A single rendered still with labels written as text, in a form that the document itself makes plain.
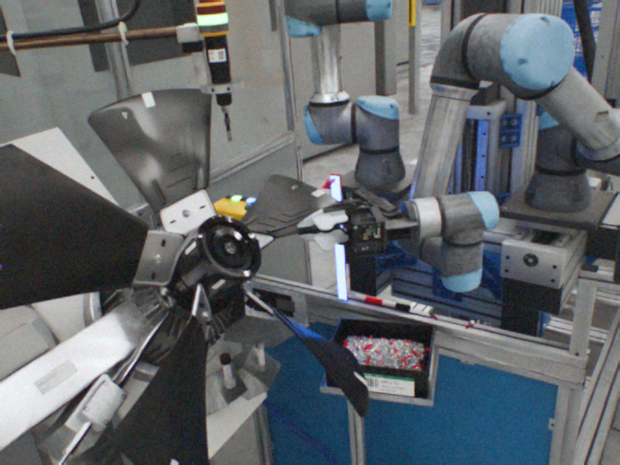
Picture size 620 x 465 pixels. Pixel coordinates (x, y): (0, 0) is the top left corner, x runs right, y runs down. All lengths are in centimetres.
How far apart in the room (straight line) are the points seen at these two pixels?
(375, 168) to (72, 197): 99
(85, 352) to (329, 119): 98
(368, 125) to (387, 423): 81
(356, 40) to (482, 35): 453
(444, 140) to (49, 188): 71
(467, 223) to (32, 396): 75
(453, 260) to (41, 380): 72
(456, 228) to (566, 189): 47
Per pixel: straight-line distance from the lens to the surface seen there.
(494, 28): 109
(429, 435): 159
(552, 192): 149
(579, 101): 121
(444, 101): 117
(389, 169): 166
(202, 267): 89
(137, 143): 107
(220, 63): 93
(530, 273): 144
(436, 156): 117
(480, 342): 135
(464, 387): 145
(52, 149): 125
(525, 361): 134
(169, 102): 111
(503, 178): 173
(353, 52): 558
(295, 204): 115
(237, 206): 150
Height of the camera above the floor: 161
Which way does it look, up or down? 25 degrees down
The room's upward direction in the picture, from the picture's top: 5 degrees counter-clockwise
